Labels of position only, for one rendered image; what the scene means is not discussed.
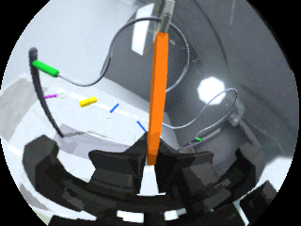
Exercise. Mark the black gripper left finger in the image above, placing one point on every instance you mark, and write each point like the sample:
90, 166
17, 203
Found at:
130, 161

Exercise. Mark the yellow rectangular block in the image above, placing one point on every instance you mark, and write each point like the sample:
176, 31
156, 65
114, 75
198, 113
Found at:
89, 101

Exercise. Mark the white loop with orange handle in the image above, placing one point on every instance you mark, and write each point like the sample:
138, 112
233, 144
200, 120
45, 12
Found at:
158, 79

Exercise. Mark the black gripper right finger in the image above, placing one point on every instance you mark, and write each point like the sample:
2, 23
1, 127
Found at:
169, 161

